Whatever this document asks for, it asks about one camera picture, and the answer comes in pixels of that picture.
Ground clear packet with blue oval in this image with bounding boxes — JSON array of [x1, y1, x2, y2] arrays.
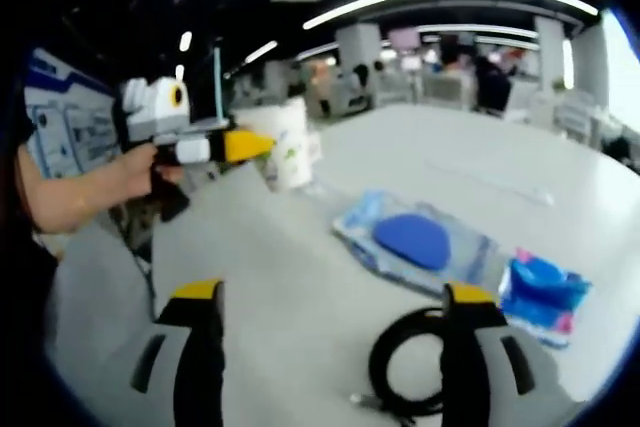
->
[[332, 189, 501, 298]]

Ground person's dark clothing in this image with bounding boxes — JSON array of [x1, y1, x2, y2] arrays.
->
[[0, 111, 56, 427]]

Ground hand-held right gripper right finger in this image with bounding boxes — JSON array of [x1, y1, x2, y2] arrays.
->
[[439, 281, 586, 427]]

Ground black cable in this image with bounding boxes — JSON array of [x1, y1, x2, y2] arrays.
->
[[368, 307, 451, 421]]

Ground white pillar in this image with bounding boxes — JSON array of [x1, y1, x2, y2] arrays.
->
[[334, 24, 382, 108], [532, 15, 566, 98]]

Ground person's left hand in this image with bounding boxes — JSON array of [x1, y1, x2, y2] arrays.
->
[[112, 144, 186, 198]]

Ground short straight ceiling light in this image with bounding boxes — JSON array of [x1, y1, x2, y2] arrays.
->
[[243, 39, 279, 66]]

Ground white table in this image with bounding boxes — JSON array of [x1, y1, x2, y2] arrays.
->
[[47, 101, 640, 427]]

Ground blue and white wall poster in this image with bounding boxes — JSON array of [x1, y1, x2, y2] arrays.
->
[[23, 45, 120, 179]]

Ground neighbouring white desk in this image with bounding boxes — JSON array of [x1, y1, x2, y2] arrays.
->
[[188, 116, 236, 131]]

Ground dark monitor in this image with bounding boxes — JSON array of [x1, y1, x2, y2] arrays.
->
[[187, 36, 221, 123]]

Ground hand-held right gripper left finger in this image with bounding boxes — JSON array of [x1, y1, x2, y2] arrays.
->
[[99, 278, 226, 427]]

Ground light blue lamp pole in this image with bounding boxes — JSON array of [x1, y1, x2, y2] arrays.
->
[[213, 45, 225, 121]]

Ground white paper roll item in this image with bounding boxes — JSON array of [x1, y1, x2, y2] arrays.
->
[[234, 96, 315, 193]]

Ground blue plastic packet item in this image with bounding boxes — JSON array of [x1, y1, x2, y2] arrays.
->
[[497, 246, 594, 348]]

